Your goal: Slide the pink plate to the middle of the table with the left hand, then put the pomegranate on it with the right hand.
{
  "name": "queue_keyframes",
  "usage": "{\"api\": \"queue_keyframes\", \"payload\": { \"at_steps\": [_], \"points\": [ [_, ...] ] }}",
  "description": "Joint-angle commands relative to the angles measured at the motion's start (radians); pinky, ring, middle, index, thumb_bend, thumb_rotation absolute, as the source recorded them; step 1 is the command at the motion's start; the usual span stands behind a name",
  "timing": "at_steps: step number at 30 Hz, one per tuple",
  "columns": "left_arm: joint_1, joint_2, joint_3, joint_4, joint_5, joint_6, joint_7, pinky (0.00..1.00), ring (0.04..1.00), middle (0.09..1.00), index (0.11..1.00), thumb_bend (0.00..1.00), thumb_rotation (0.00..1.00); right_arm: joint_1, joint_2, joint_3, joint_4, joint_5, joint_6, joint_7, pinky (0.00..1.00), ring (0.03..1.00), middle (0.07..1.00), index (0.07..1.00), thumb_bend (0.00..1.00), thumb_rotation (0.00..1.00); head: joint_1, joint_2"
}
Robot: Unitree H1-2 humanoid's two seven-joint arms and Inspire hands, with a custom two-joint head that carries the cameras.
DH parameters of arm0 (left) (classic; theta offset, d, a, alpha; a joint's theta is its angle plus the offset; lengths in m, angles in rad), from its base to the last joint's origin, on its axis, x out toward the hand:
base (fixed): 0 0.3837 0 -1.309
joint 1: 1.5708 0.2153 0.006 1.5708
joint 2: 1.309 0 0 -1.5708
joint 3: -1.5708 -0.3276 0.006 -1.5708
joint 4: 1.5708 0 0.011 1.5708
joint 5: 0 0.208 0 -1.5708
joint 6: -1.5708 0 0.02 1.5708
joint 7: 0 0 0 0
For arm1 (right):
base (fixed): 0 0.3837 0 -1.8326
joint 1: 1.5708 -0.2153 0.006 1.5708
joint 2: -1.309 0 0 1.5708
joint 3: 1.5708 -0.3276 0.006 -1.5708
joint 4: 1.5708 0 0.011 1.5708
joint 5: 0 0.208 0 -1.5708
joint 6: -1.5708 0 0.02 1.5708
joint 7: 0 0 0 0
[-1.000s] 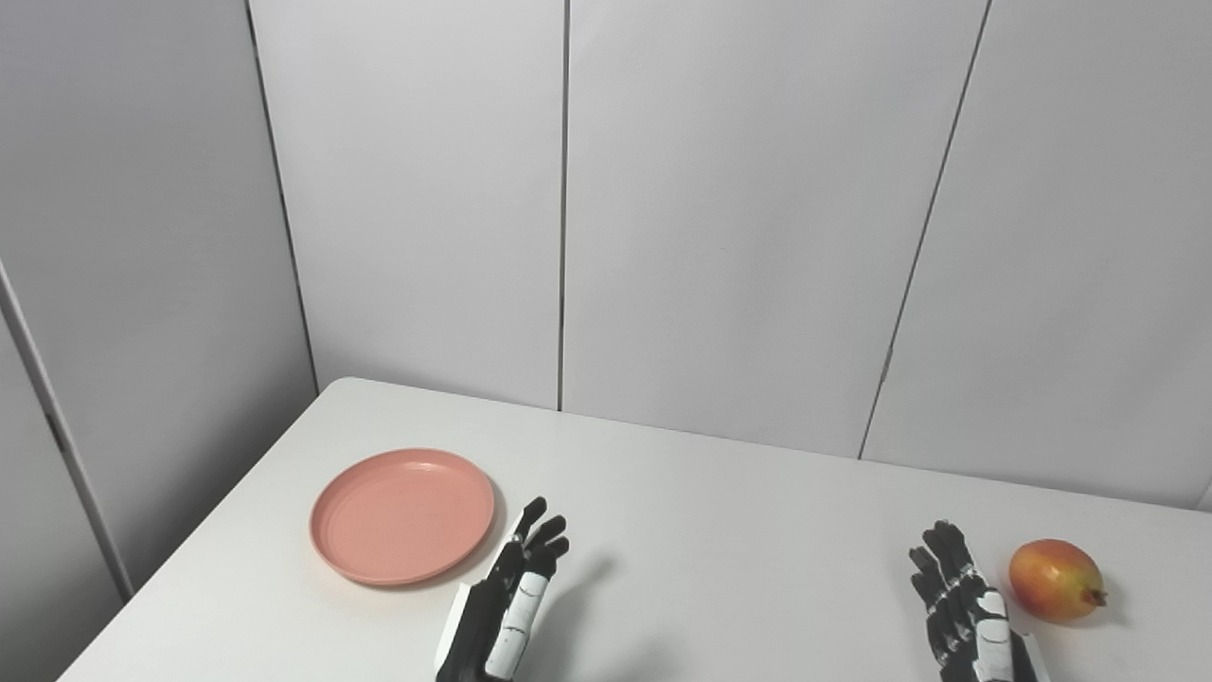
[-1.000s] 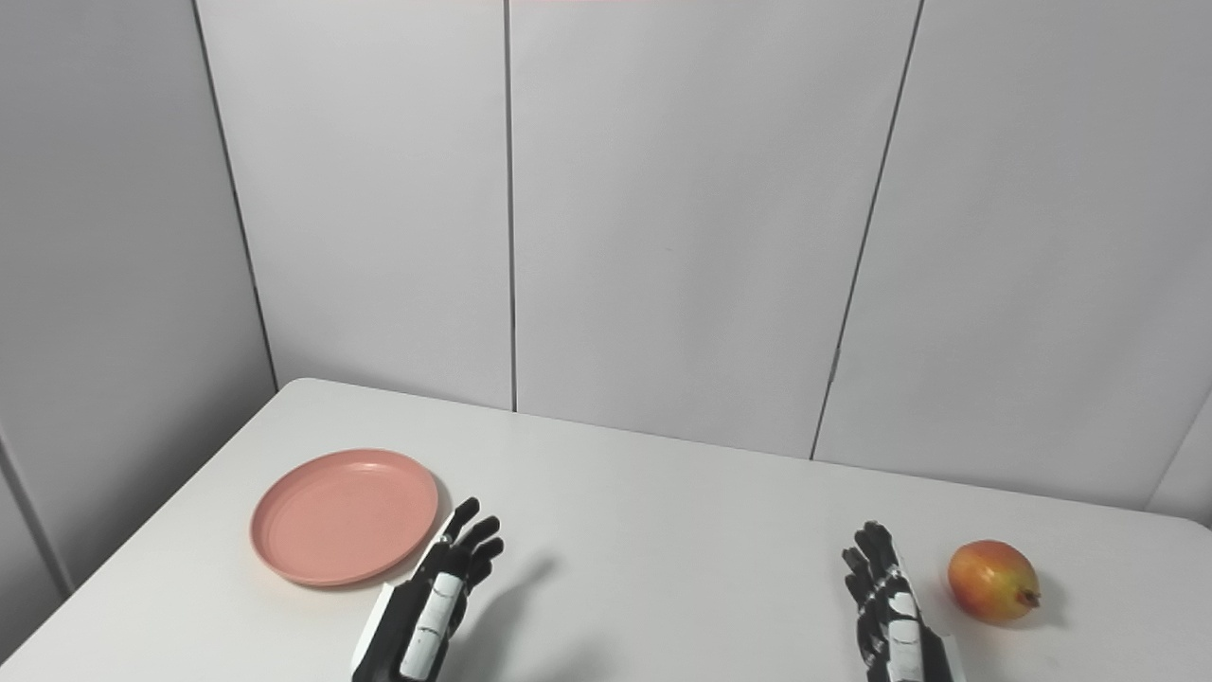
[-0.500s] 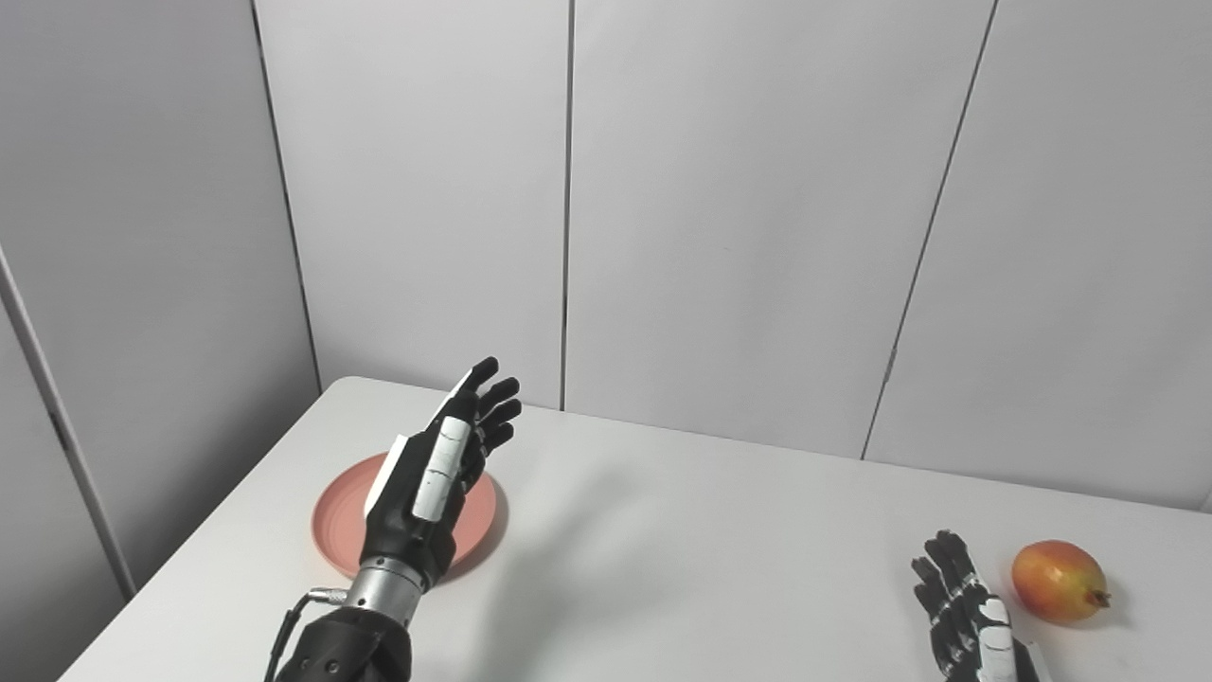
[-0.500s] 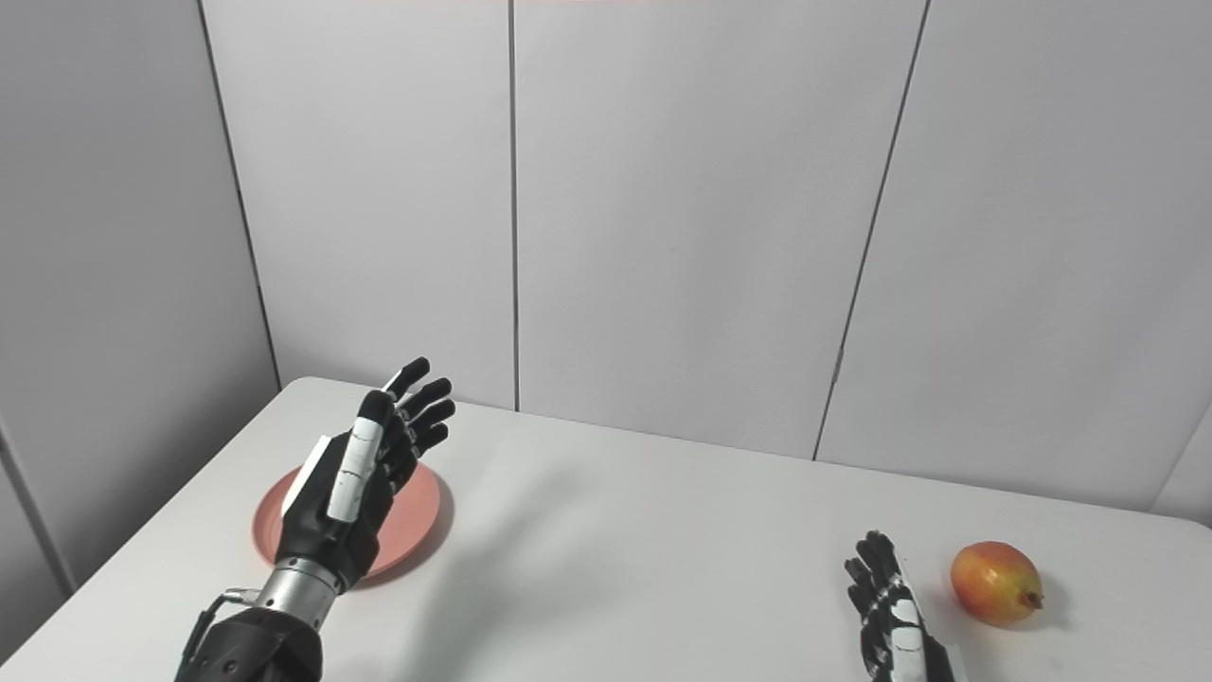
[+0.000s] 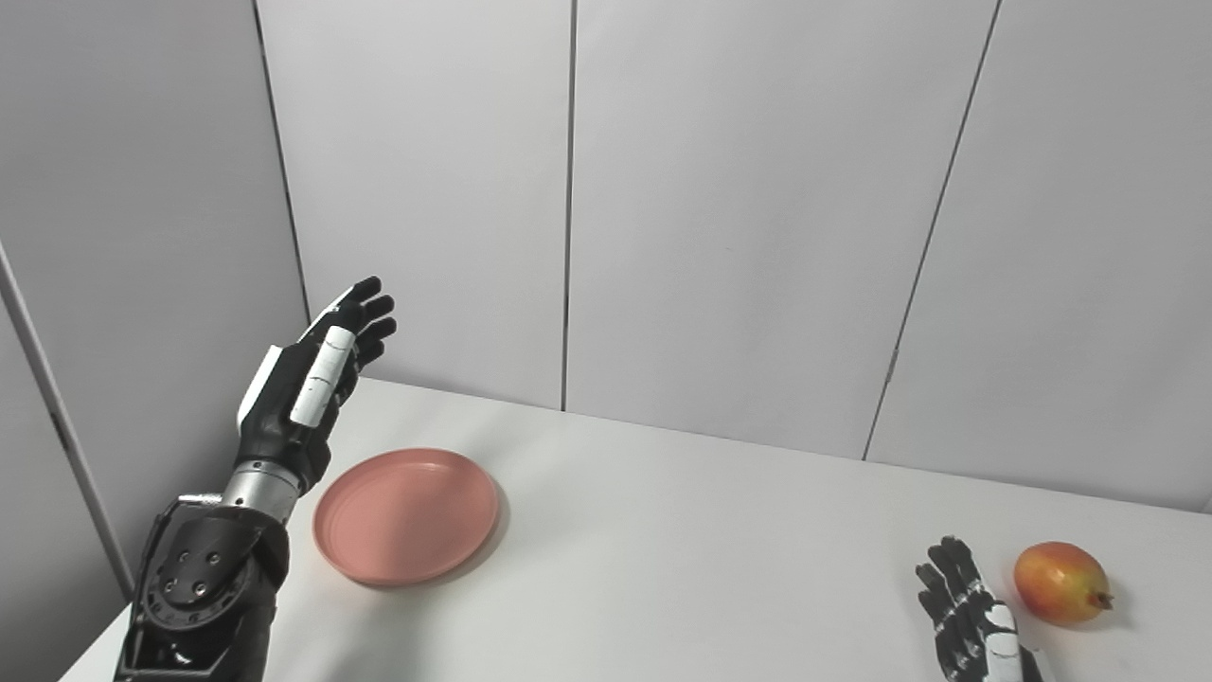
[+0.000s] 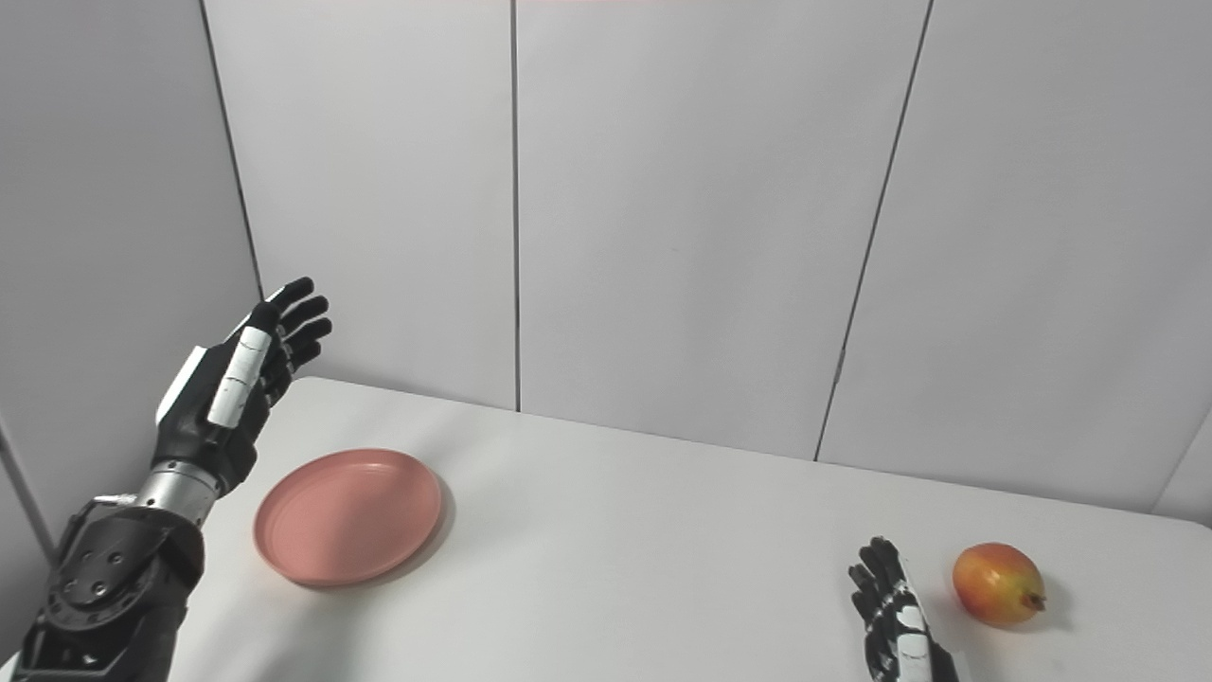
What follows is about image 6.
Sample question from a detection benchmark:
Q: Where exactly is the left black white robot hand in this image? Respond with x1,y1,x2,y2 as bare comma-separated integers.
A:
151,277,333,496

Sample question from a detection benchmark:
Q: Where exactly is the red yellow pomegranate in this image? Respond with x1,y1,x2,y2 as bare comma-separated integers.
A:
952,542,1048,627

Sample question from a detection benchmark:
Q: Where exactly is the pink round plate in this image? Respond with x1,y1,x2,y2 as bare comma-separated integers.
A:
253,449,444,588

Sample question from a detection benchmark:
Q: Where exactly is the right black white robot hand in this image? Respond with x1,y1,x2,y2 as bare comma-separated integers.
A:
847,537,962,682

